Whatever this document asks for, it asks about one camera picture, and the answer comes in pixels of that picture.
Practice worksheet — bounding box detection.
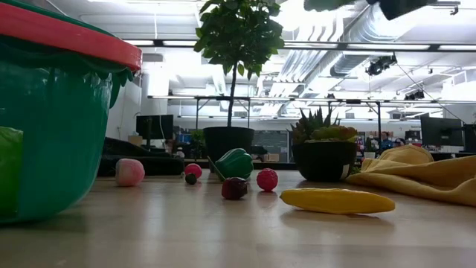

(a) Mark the black bowl planter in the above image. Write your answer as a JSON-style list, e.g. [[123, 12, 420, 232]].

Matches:
[[292, 141, 358, 182]]

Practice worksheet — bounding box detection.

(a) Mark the red strawberry toy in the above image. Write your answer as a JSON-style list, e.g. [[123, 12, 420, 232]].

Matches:
[[256, 167, 279, 193]]

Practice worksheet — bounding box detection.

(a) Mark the black overhead light bar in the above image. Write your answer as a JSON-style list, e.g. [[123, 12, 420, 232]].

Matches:
[[122, 39, 476, 53]]

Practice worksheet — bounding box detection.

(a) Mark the small background green plant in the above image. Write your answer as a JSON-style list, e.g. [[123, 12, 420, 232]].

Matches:
[[191, 129, 208, 159]]

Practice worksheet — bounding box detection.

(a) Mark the green bell pepper toy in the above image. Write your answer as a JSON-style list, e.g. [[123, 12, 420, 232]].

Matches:
[[214, 147, 255, 180]]

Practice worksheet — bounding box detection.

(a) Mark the pink peach toy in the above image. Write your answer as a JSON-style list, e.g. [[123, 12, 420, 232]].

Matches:
[[115, 158, 146, 188]]

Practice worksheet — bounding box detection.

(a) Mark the black round tree pot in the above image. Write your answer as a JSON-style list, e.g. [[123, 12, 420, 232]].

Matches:
[[202, 126, 256, 174]]

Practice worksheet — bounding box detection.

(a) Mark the dark red cherry toy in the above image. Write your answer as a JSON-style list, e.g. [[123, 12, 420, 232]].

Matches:
[[206, 155, 249, 201]]

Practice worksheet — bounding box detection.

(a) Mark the artificial green leafy tree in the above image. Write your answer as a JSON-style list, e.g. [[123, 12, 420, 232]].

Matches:
[[193, 0, 286, 130]]

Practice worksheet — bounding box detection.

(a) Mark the black cloth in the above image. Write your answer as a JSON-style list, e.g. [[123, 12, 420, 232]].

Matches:
[[97, 136, 186, 177]]

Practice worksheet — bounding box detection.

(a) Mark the yellow banana toy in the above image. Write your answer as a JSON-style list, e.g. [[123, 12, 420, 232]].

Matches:
[[279, 188, 396, 215]]

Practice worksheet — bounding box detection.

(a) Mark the teal plastic slotted basket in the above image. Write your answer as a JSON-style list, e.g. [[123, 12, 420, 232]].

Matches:
[[0, 0, 135, 225]]

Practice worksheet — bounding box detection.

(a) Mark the small red round toy fruit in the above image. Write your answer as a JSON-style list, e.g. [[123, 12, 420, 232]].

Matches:
[[184, 162, 204, 179]]

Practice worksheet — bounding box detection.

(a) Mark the green spiky succulent plant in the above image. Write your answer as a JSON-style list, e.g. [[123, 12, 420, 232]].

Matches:
[[289, 106, 358, 144]]

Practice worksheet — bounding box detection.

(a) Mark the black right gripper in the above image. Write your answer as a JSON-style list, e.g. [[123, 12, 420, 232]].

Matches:
[[303, 0, 432, 22]]

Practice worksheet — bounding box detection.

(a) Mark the yellow cloth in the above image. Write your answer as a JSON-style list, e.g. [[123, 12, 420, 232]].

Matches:
[[345, 144, 476, 208]]

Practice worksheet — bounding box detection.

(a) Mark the black ceiling-mounted camera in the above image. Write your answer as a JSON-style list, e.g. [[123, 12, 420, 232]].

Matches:
[[365, 54, 398, 77]]

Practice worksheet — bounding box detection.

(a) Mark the black computer monitor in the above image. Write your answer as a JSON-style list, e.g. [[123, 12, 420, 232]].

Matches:
[[420, 116, 464, 147], [135, 114, 175, 148], [463, 124, 476, 153]]

